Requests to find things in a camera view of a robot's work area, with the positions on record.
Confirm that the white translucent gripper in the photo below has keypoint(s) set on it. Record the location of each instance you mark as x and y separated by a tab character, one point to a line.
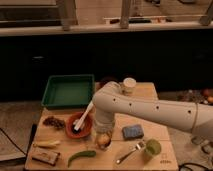
104	126

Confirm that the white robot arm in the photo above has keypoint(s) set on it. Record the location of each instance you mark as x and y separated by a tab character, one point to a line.
189	117

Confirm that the green plastic cup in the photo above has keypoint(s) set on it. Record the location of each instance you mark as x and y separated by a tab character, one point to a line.
152	148

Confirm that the white spatula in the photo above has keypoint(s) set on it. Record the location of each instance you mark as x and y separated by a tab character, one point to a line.
78	122

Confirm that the blue sponge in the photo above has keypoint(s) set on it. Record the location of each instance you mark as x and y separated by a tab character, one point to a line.
132	132

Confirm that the green chili pepper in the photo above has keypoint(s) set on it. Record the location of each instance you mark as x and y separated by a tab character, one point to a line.
87	153

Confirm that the dark red bowl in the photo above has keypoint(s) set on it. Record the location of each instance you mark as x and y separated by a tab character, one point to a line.
105	80

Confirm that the metal fork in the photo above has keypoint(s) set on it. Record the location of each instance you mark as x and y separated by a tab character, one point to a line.
137	147

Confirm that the green plastic tray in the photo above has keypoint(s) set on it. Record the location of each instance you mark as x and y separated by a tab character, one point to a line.
68	91

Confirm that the yellow corn cob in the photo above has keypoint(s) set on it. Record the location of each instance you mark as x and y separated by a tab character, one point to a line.
46	144

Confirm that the brown wooden block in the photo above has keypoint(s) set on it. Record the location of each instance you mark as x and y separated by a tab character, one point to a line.
45	156

